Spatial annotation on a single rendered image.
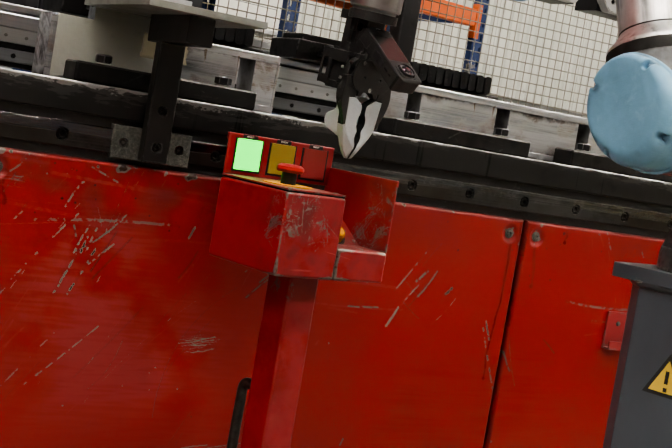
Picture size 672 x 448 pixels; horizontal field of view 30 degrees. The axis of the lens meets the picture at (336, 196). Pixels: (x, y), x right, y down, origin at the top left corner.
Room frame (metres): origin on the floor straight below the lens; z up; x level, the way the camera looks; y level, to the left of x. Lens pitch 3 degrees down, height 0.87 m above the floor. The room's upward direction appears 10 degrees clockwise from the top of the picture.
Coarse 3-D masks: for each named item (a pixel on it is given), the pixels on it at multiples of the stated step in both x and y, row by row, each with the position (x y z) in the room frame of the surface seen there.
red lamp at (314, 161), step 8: (304, 152) 1.88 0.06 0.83; (312, 152) 1.89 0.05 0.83; (320, 152) 1.90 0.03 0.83; (304, 160) 1.88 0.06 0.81; (312, 160) 1.89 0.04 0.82; (320, 160) 1.90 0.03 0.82; (304, 168) 1.88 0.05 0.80; (312, 168) 1.89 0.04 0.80; (320, 168) 1.90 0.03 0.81; (304, 176) 1.88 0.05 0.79; (312, 176) 1.89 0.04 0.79; (320, 176) 1.90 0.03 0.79
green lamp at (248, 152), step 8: (240, 144) 1.80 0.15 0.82; (248, 144) 1.81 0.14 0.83; (256, 144) 1.82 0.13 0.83; (240, 152) 1.80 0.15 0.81; (248, 152) 1.81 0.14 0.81; (256, 152) 1.82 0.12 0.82; (240, 160) 1.80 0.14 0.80; (248, 160) 1.81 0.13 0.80; (256, 160) 1.82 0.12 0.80; (240, 168) 1.81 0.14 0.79; (248, 168) 1.81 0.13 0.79; (256, 168) 1.82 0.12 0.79
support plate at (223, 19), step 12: (96, 0) 1.86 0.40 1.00; (108, 0) 1.81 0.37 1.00; (120, 0) 1.77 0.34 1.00; (132, 0) 1.73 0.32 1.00; (144, 0) 1.70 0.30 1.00; (156, 0) 1.68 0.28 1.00; (132, 12) 1.90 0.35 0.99; (144, 12) 1.85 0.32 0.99; (156, 12) 1.81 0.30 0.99; (168, 12) 1.77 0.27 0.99; (180, 12) 1.73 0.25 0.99; (192, 12) 1.71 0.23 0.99; (204, 12) 1.72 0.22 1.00; (216, 12) 1.73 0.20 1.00; (216, 24) 1.85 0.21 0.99; (228, 24) 1.80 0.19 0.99; (240, 24) 1.76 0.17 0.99; (252, 24) 1.76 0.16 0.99; (264, 24) 1.77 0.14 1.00
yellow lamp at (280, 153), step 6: (276, 144) 1.84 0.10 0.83; (276, 150) 1.84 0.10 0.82; (282, 150) 1.85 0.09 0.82; (288, 150) 1.86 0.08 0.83; (294, 150) 1.87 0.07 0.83; (270, 156) 1.84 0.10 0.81; (276, 156) 1.85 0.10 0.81; (282, 156) 1.85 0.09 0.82; (288, 156) 1.86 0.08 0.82; (294, 156) 1.87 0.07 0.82; (270, 162) 1.84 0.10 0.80; (276, 162) 1.85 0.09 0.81; (282, 162) 1.85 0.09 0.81; (288, 162) 1.86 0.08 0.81; (270, 168) 1.84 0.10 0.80; (276, 168) 1.85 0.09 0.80
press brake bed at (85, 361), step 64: (0, 128) 1.72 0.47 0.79; (64, 128) 1.78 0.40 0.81; (128, 128) 1.82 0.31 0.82; (0, 192) 1.73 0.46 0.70; (64, 192) 1.78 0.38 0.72; (128, 192) 1.83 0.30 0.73; (192, 192) 1.88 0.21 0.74; (448, 192) 2.12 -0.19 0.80; (512, 192) 2.19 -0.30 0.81; (576, 192) 2.28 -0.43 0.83; (0, 256) 1.74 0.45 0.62; (64, 256) 1.78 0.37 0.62; (128, 256) 1.83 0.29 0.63; (192, 256) 1.89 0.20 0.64; (448, 256) 2.13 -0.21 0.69; (512, 256) 2.20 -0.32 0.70; (576, 256) 2.28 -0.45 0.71; (640, 256) 2.36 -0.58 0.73; (0, 320) 1.74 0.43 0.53; (64, 320) 1.79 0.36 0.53; (128, 320) 1.84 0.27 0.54; (192, 320) 1.90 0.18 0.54; (256, 320) 1.95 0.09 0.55; (320, 320) 2.01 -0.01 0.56; (384, 320) 2.08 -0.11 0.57; (448, 320) 2.14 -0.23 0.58; (512, 320) 2.21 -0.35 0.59; (576, 320) 2.29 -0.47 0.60; (0, 384) 1.75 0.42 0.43; (64, 384) 1.80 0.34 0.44; (128, 384) 1.85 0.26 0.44; (192, 384) 1.91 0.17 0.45; (320, 384) 2.02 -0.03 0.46; (384, 384) 2.09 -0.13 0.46; (448, 384) 2.15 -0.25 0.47; (512, 384) 2.23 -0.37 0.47; (576, 384) 2.31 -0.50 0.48
